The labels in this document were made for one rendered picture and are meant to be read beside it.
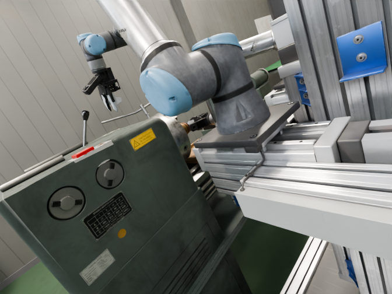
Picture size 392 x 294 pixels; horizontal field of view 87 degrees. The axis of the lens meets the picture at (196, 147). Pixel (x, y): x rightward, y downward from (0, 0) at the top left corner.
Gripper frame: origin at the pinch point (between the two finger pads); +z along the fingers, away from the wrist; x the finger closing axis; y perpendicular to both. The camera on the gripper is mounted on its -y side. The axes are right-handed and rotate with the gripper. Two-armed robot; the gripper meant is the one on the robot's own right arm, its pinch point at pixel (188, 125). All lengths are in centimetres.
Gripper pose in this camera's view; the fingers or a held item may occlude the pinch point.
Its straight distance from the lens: 136.9
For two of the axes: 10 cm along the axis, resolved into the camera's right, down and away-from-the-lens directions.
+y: 6.1, -4.9, 6.2
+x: -4.0, -8.7, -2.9
